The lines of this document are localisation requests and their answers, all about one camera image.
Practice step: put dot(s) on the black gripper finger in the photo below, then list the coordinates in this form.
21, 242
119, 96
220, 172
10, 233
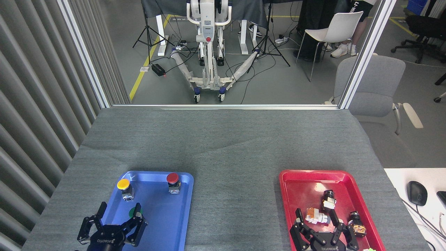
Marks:
85, 230
346, 237
299, 235
137, 228

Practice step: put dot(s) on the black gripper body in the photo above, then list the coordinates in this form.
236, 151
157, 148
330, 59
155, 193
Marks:
325, 244
106, 240

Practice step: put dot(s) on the green push button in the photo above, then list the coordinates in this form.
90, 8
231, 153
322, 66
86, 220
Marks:
132, 212

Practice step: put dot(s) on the yellow push button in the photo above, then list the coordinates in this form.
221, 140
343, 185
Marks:
123, 184

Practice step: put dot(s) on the red push button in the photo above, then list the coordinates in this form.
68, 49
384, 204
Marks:
172, 178

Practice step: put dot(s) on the blue plastic tray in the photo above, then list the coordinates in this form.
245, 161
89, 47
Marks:
163, 216

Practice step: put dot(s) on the red plastic tray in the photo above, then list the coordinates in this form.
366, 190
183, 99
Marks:
303, 191

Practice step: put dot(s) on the white side desk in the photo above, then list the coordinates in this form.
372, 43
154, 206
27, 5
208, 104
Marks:
404, 177

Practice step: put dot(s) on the black computer mouse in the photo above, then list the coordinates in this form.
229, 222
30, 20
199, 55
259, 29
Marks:
417, 193

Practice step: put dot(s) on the black keyboard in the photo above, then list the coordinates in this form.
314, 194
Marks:
442, 198

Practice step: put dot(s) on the grey office chair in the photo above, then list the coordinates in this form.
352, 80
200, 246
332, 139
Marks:
376, 83

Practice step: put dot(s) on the black power box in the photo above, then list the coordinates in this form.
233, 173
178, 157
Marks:
158, 69

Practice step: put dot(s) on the office chair base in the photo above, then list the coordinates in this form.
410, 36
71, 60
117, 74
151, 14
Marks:
439, 81

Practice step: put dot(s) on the white power strip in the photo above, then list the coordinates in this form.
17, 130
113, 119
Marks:
281, 39

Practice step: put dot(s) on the black tripod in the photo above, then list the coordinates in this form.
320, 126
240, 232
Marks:
267, 38
149, 31

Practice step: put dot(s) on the white plastic chair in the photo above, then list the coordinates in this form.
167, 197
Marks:
343, 26

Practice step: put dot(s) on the white stand on wheels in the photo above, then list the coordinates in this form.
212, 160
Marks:
207, 21

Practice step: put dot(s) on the black office chair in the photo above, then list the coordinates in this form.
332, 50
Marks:
423, 26

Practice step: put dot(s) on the table with dark cloth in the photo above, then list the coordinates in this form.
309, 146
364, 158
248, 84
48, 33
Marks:
249, 10

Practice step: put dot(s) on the blue bin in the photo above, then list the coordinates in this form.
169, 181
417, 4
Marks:
416, 6

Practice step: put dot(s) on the black orange selector switch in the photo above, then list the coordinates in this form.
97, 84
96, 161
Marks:
358, 228

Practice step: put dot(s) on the orange white switch block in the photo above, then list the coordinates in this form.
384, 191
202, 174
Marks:
315, 216

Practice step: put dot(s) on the black white selector switch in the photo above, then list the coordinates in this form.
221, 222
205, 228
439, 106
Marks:
328, 201

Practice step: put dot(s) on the silver frame rail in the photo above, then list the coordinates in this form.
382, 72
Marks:
226, 106

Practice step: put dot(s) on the silver frame post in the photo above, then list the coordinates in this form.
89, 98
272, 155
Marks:
366, 52
82, 48

